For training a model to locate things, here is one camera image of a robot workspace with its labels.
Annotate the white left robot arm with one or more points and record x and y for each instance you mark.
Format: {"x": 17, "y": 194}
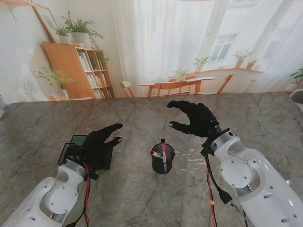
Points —
{"x": 42, "y": 198}

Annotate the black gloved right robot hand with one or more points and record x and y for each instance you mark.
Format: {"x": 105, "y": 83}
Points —
{"x": 201, "y": 120}

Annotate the black mesh desk organizer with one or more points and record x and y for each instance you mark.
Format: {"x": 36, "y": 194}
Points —
{"x": 105, "y": 160}

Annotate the pink and white pen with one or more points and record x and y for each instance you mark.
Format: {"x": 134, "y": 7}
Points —
{"x": 163, "y": 151}

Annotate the teal binder clip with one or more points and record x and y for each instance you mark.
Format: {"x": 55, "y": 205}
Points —
{"x": 80, "y": 142}

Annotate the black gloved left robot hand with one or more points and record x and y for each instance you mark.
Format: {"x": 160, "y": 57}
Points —
{"x": 94, "y": 144}

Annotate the black mesh pen cup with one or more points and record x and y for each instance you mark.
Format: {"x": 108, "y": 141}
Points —
{"x": 157, "y": 166}

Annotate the white marker with red cap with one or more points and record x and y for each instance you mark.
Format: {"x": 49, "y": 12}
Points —
{"x": 156, "y": 154}

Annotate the printed room backdrop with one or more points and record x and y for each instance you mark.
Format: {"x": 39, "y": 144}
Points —
{"x": 154, "y": 47}

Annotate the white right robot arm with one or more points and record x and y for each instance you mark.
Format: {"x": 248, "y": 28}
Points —
{"x": 255, "y": 179}

